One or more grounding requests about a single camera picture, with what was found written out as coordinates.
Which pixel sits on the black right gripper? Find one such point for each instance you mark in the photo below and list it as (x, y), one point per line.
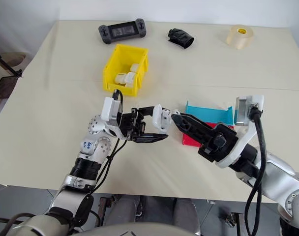
(220, 142)

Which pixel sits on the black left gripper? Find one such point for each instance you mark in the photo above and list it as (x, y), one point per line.
(128, 125)

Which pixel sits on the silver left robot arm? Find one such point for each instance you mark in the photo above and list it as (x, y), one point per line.
(90, 147)

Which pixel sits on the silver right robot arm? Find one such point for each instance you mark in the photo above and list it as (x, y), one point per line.
(282, 172)

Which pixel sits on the yellow plastic bin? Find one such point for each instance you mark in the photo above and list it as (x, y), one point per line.
(120, 56)

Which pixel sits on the teal plastic tray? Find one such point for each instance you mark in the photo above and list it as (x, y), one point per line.
(206, 115)

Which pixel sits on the dark grey rounded shape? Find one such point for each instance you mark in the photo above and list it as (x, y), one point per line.
(123, 209)
(185, 214)

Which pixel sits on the black crumpled object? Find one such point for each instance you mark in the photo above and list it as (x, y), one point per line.
(181, 37)

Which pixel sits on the dark grey handheld game controller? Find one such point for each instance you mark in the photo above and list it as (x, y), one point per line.
(122, 30)

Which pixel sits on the translucent beige tape roll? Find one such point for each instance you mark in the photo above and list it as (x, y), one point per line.
(240, 39)

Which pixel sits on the grey robot torso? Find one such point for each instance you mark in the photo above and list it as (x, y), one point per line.
(139, 229)

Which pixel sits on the beige round stool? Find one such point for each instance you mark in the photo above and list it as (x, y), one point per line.
(14, 59)

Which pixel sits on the black metal stand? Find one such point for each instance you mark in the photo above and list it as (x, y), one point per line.
(7, 65)

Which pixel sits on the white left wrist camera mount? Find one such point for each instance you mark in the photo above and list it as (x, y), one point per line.
(107, 108)

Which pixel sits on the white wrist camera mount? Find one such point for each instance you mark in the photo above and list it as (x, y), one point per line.
(257, 100)
(107, 108)

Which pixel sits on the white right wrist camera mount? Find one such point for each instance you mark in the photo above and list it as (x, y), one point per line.
(257, 100)

